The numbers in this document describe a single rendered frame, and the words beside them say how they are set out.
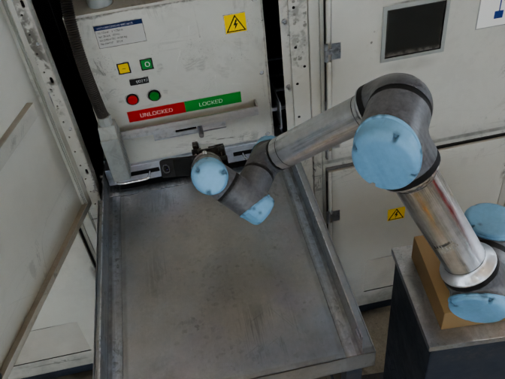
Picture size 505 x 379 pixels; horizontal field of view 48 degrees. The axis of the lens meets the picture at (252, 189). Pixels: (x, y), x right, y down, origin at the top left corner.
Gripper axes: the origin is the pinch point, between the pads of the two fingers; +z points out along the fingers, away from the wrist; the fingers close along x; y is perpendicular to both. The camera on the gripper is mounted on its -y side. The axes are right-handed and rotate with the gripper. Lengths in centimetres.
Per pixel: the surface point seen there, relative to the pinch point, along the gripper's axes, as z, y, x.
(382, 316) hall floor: 56, 60, -85
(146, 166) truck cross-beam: 17.4, -15.2, -2.3
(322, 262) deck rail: -17.7, 25.8, -29.6
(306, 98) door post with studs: 6.8, 33.1, 9.5
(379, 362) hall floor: 39, 52, -95
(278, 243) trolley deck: -9.2, 16.7, -25.2
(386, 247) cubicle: 39, 60, -50
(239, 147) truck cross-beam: 17.0, 12.8, -1.6
